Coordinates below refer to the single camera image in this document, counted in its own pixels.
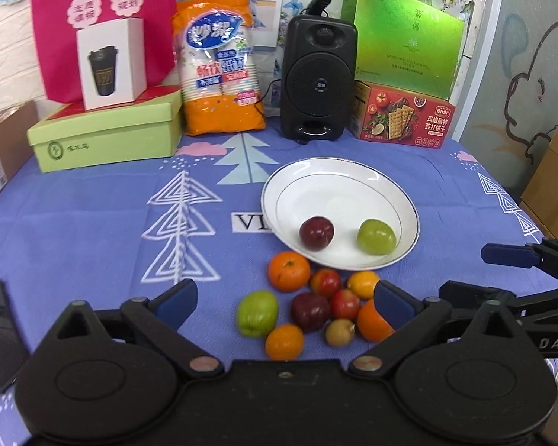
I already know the black speaker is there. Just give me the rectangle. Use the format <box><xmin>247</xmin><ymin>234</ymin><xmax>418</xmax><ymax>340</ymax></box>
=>
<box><xmin>280</xmin><ymin>14</ymin><xmax>358</xmax><ymax>142</ymax></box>

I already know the blue patterned tablecloth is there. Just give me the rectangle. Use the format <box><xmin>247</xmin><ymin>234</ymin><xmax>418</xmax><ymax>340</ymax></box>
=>
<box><xmin>0</xmin><ymin>125</ymin><xmax>558</xmax><ymax>362</ymax></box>

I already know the brown cardboard box left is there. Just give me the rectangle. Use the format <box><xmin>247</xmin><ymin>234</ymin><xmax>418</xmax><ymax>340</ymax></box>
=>
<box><xmin>0</xmin><ymin>101</ymin><xmax>39</xmax><ymax>193</ymax></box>

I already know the black phone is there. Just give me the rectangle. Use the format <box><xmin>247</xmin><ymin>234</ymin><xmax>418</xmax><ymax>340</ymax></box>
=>
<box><xmin>0</xmin><ymin>280</ymin><xmax>30</xmax><ymax>395</ymax></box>

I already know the paper cups package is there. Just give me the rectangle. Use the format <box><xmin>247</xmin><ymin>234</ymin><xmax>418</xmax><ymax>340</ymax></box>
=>
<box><xmin>172</xmin><ymin>0</ymin><xmax>266</xmax><ymax>136</ymax></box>

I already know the magenta tote bag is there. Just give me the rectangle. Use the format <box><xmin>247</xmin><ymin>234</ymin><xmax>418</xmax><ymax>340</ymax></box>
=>
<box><xmin>31</xmin><ymin>0</ymin><xmax>176</xmax><ymax>103</ymax></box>

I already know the white coffee cup box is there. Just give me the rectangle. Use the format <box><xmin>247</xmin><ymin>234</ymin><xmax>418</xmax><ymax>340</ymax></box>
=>
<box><xmin>76</xmin><ymin>18</ymin><xmax>147</xmax><ymax>110</ymax></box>

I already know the large orange near plate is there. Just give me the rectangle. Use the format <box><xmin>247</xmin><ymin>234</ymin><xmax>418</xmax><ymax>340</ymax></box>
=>
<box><xmin>267</xmin><ymin>251</ymin><xmax>311</xmax><ymax>293</ymax></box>

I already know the red nectarine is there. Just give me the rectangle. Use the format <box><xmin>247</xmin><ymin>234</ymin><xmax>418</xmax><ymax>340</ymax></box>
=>
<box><xmin>330</xmin><ymin>289</ymin><xmax>361</xmax><ymax>321</ymax></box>
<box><xmin>309</xmin><ymin>268</ymin><xmax>343</xmax><ymax>299</ymax></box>

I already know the green apple in plate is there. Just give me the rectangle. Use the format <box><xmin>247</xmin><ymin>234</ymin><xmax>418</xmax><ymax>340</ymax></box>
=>
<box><xmin>357</xmin><ymin>219</ymin><xmax>397</xmax><ymax>256</ymax></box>

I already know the small orange front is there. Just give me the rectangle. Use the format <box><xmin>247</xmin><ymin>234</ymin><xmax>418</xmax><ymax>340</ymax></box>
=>
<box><xmin>265</xmin><ymin>324</ymin><xmax>304</xmax><ymax>361</ymax></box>

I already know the black speaker cable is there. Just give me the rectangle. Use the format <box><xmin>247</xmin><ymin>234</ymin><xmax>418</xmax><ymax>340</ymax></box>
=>
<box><xmin>254</xmin><ymin>77</ymin><xmax>285</xmax><ymax>120</ymax></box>

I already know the brown kiwi fruit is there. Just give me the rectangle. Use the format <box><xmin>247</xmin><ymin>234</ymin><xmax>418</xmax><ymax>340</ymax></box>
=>
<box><xmin>324</xmin><ymin>318</ymin><xmax>355</xmax><ymax>348</ymax></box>

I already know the black microphone on speaker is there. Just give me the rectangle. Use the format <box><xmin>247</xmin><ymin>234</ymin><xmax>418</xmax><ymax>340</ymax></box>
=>
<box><xmin>302</xmin><ymin>0</ymin><xmax>333</xmax><ymax>16</ymax></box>

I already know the light green shoe box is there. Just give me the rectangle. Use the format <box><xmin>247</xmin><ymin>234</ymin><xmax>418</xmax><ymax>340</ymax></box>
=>
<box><xmin>27</xmin><ymin>92</ymin><xmax>182</xmax><ymax>173</ymax></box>

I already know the green apple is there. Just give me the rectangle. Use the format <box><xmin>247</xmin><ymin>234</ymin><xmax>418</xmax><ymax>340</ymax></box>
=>
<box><xmin>235</xmin><ymin>290</ymin><xmax>279</xmax><ymax>338</ymax></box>
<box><xmin>357</xmin><ymin>219</ymin><xmax>397</xmax><ymax>256</ymax></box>

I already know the dark red plum on table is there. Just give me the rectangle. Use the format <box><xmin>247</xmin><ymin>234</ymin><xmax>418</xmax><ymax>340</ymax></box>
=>
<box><xmin>290</xmin><ymin>292</ymin><xmax>331</xmax><ymax>333</ymax></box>

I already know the yellow orange kumquat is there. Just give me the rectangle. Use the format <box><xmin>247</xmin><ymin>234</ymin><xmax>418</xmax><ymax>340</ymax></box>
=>
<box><xmin>347</xmin><ymin>271</ymin><xmax>380</xmax><ymax>301</ymax></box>

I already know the large green gift box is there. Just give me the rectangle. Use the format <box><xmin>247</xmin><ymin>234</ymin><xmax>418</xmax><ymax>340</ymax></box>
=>
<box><xmin>340</xmin><ymin>0</ymin><xmax>465</xmax><ymax>100</ymax></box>

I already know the red cracker box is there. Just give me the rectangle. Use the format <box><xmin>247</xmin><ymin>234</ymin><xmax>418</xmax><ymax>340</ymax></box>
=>
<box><xmin>349</xmin><ymin>81</ymin><xmax>456</xmax><ymax>149</ymax></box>

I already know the white round plate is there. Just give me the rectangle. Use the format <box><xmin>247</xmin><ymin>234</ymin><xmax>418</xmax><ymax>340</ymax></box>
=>
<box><xmin>261</xmin><ymin>157</ymin><xmax>420</xmax><ymax>271</ymax></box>

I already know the red flat box lid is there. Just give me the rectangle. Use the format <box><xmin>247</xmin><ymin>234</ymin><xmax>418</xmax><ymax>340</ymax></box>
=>
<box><xmin>47</xmin><ymin>85</ymin><xmax>180</xmax><ymax>120</ymax></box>

